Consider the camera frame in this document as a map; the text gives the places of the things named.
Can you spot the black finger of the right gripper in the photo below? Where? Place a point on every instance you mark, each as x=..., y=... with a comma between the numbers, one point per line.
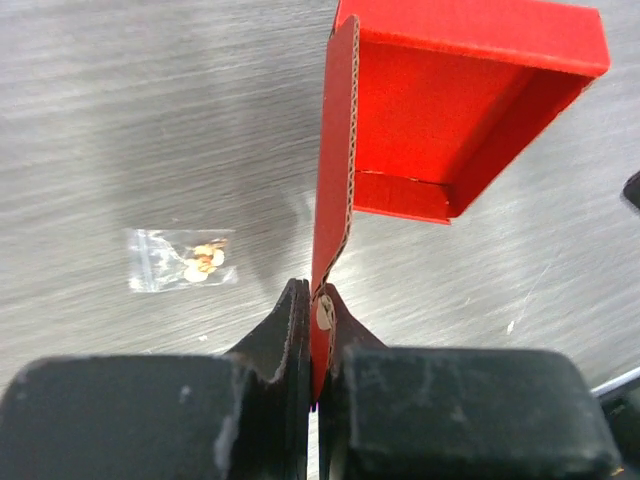
x=631, y=192

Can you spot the red paper box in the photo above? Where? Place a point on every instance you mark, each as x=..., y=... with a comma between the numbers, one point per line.
x=425, y=103

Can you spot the small clear plastic bag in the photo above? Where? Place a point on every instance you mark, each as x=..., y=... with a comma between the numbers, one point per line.
x=163, y=260

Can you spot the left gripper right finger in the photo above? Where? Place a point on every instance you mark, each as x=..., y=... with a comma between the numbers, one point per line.
x=334, y=414

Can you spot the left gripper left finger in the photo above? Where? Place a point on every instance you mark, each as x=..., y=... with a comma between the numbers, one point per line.
x=272, y=433

